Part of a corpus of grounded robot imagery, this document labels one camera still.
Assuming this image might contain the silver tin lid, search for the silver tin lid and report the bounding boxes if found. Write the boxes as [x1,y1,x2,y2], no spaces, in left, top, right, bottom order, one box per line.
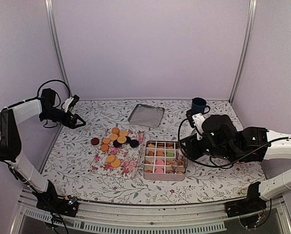
[128,104,165,128]

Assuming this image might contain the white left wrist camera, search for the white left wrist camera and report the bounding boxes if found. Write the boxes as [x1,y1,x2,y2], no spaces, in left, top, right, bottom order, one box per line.
[61,95,79,113]

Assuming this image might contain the pink sandwich cookie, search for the pink sandwich cookie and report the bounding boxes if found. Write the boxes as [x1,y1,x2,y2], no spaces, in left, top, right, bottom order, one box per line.
[155,168,164,174]
[155,159,165,165]

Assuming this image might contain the right aluminium frame post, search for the right aluminium frame post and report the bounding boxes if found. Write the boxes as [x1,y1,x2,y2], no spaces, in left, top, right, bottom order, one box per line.
[229,0,257,105]

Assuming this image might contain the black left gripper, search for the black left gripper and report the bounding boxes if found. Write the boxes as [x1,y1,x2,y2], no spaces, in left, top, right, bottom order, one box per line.
[40,106,86,128]

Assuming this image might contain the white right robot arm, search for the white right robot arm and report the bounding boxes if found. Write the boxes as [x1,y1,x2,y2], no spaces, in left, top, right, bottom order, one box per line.
[177,114,291,213]

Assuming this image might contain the dark blue mug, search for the dark blue mug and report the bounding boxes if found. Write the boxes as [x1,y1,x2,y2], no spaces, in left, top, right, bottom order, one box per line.
[191,97,211,115]

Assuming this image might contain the orange leaf cookie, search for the orange leaf cookie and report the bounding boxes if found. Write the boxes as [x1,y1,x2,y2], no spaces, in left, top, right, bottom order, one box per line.
[147,143,155,148]

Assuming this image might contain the floral rectangular tray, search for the floral rectangular tray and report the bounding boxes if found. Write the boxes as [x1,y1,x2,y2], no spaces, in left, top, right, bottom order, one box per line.
[90,127,145,179]

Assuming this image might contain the pink divided cookie tin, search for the pink divided cookie tin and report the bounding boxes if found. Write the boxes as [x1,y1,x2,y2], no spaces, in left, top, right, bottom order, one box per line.
[143,140,187,182]

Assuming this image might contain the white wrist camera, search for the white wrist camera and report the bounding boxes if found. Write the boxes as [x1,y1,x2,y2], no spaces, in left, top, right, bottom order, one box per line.
[186,109,205,140]
[61,95,79,113]

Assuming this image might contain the black sandwich cookie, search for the black sandwich cookie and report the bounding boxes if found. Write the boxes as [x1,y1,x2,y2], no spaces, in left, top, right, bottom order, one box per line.
[129,139,139,148]

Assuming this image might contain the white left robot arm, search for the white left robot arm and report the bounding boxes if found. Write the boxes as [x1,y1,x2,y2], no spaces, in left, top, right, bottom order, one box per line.
[0,88,86,212]

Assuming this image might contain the aluminium frame post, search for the aluminium frame post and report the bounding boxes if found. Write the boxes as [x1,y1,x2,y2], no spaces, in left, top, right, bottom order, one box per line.
[44,0,71,96]
[229,0,257,105]

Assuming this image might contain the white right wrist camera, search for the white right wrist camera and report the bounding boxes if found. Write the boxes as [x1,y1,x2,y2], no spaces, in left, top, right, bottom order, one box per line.
[186,109,205,140]

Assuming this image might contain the front aluminium rail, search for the front aluminium rail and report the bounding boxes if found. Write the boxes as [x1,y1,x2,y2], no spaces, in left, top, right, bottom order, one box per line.
[10,189,291,234]

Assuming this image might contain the silver white tongs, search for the silver white tongs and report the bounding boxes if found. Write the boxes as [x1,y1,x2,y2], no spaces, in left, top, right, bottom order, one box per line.
[171,154,188,175]

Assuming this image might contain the left aluminium frame post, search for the left aluminium frame post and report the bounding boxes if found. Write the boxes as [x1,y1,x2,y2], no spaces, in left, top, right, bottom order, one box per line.
[44,0,71,96]

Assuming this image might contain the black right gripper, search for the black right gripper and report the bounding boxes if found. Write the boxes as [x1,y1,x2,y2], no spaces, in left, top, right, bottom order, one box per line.
[177,133,235,162]

